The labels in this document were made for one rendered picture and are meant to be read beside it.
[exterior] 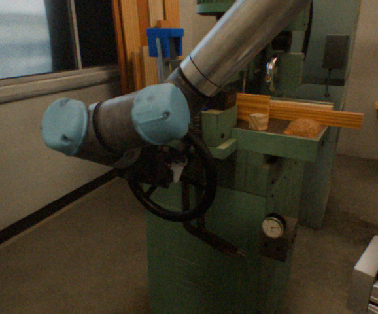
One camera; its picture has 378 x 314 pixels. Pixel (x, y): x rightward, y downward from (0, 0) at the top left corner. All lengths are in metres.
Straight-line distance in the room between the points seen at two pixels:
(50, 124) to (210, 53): 0.24
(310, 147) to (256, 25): 0.47
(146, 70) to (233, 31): 1.99
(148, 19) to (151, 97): 2.40
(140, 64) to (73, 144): 2.03
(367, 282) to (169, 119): 0.45
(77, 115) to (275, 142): 0.58
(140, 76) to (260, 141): 1.65
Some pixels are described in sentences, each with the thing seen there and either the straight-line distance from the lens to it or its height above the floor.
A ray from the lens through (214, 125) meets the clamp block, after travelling 0.85.
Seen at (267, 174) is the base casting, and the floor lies 0.78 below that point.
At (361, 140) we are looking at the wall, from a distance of 3.51.
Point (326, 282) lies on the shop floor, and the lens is 1.86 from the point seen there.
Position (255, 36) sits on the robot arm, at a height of 1.15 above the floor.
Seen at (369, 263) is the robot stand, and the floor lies 0.77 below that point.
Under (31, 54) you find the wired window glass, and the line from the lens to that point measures 2.23.
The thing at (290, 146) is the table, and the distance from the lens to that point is 0.90.
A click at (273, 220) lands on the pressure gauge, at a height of 0.68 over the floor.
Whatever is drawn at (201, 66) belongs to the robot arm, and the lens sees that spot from 0.51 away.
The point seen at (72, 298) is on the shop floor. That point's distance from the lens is 1.75.
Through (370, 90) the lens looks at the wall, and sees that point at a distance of 3.41.
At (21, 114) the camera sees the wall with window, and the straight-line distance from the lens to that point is 2.11.
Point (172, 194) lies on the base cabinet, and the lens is 1.12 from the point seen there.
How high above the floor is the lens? 1.16
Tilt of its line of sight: 21 degrees down
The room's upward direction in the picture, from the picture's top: straight up
